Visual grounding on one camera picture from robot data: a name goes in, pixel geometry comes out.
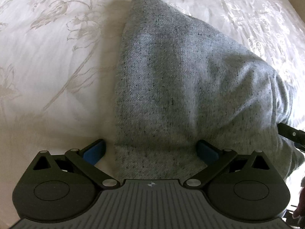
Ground grey speckled sweatpants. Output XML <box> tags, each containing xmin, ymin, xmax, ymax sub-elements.
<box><xmin>115</xmin><ymin>0</ymin><xmax>304</xmax><ymax>180</ymax></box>

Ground white floral bedspread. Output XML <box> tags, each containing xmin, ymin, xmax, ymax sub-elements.
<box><xmin>1</xmin><ymin>0</ymin><xmax>304</xmax><ymax>228</ymax></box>

